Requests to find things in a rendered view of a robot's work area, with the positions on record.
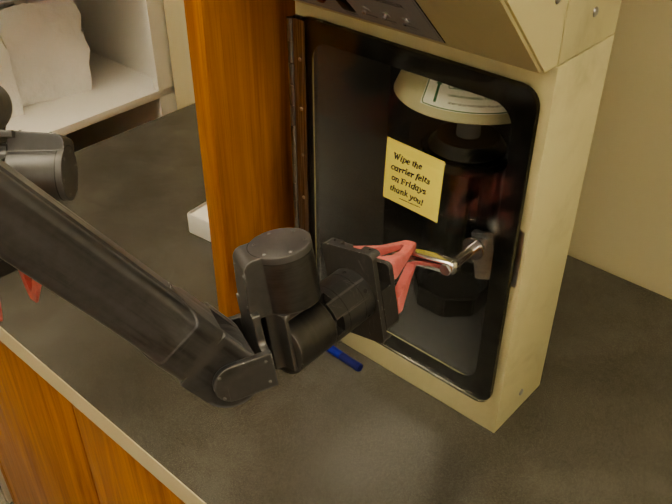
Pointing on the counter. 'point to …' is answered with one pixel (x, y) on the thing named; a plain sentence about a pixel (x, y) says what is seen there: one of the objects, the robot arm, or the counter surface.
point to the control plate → (420, 24)
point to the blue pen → (345, 358)
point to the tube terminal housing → (548, 136)
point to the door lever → (447, 257)
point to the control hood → (497, 29)
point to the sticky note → (413, 179)
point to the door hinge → (292, 108)
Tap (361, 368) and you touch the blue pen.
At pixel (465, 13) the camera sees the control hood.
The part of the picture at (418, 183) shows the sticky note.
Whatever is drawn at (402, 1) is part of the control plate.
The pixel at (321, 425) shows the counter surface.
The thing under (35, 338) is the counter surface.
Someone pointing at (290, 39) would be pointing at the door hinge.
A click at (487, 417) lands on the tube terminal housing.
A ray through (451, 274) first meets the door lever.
